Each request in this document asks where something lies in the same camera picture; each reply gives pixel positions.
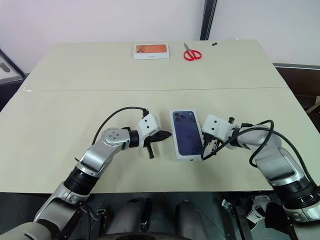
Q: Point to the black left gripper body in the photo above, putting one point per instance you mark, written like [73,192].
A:
[151,141]

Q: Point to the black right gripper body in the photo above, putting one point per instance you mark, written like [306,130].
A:
[211,145]

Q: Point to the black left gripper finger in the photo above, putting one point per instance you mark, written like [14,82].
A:
[163,135]
[151,151]

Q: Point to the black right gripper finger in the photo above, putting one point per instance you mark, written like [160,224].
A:
[204,153]

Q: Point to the white phone box lid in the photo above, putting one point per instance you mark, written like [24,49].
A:
[186,135]

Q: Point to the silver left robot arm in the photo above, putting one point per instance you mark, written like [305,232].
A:
[100,155]

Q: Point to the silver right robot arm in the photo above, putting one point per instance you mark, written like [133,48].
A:
[272,157]

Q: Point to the orange print phone box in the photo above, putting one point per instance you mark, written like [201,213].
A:
[151,51]

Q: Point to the dark rounded shape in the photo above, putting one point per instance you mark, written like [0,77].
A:
[130,215]

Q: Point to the white sneaker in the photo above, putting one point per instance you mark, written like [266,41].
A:
[257,210]

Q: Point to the small black clip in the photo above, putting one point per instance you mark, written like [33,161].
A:
[214,43]

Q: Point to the dark framed case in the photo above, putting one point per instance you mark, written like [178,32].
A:
[10,67]

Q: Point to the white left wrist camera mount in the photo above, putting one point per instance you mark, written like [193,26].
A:
[148,126]

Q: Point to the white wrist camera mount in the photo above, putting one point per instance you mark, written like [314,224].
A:
[216,126]
[148,126]

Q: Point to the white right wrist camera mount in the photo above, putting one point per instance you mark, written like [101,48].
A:
[216,126]

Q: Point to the dark vertical frame post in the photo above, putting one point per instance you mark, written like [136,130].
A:
[208,18]

